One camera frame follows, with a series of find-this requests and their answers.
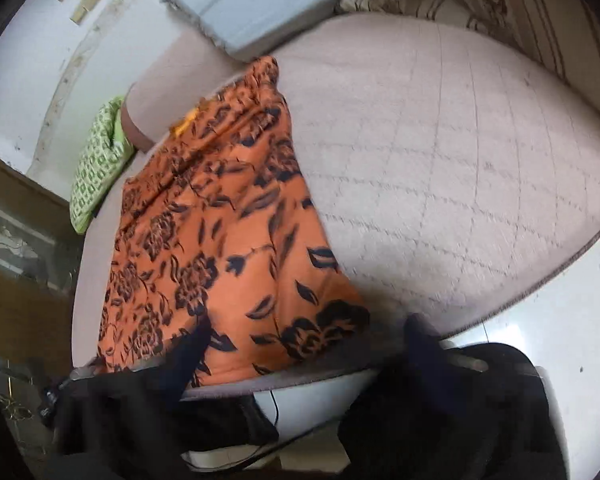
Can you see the beige striped floral cover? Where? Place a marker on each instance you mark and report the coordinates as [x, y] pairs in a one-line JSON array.
[[555, 20]]

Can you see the orange black floral cloth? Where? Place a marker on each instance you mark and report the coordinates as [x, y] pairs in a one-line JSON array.
[[205, 210]]

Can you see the beige quilted mat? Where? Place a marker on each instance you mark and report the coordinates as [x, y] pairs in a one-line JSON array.
[[430, 160]]

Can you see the green patterned cushion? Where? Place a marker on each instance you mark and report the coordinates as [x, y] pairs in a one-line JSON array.
[[97, 170]]

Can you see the grey fringed pillow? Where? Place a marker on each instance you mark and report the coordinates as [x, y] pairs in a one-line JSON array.
[[260, 5]]

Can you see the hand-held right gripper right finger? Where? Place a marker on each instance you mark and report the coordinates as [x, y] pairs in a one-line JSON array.
[[422, 345]]

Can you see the beige brown bolster cushion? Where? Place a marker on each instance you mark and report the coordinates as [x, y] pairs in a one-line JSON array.
[[180, 75]]

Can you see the wooden glass cabinet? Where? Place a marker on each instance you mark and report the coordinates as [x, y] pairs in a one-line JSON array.
[[20, 310]]

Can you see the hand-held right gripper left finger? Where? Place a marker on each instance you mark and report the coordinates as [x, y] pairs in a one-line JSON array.
[[194, 352]]

